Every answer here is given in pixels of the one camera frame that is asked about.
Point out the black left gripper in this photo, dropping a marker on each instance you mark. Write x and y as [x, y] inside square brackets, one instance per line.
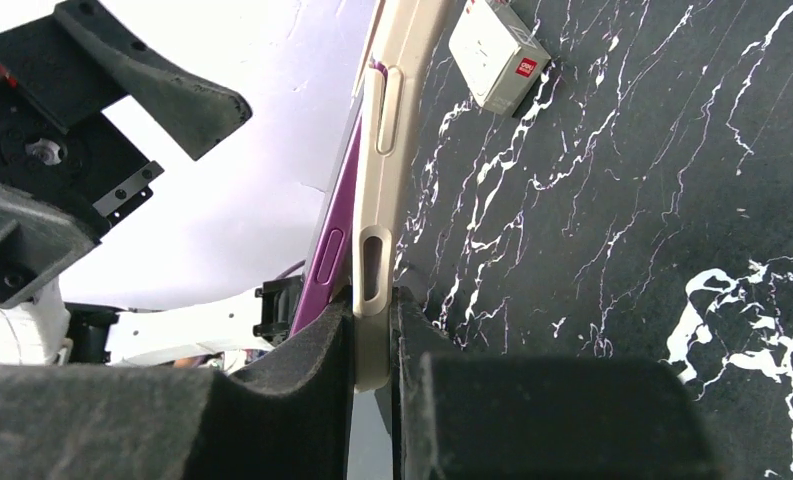
[67, 174]

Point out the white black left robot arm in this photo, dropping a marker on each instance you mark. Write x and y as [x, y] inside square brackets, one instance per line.
[47, 330]

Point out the purple smartphone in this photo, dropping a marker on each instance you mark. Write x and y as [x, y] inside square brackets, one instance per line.
[327, 269]

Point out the white box on table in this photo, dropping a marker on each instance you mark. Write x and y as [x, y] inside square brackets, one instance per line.
[497, 55]

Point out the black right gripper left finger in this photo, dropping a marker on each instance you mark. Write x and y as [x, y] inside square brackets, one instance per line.
[286, 416]

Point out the beige phone case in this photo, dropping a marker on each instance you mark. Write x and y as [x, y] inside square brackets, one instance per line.
[390, 81]

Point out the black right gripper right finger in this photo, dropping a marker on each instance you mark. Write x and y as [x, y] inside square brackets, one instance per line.
[459, 415]

